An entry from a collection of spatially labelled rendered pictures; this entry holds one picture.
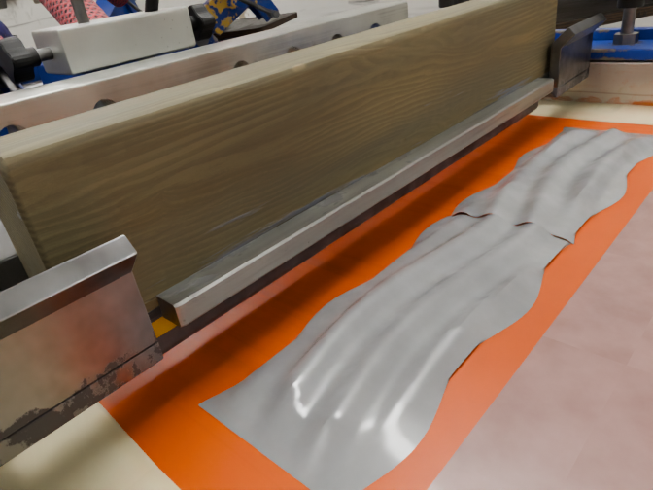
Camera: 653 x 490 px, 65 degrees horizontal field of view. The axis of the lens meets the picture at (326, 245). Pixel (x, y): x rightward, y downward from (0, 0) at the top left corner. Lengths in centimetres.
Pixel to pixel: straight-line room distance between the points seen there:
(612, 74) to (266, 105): 37
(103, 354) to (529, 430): 14
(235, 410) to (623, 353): 14
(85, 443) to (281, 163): 13
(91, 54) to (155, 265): 32
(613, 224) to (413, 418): 17
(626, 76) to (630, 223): 23
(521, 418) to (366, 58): 17
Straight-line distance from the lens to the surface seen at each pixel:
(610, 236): 30
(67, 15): 72
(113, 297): 18
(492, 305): 23
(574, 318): 23
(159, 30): 52
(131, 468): 20
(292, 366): 21
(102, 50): 50
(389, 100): 28
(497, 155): 40
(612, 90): 53
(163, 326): 22
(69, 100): 43
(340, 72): 25
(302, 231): 22
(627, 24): 54
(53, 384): 18
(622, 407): 20
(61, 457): 22
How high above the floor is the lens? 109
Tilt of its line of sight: 29 degrees down
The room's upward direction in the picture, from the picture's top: 8 degrees counter-clockwise
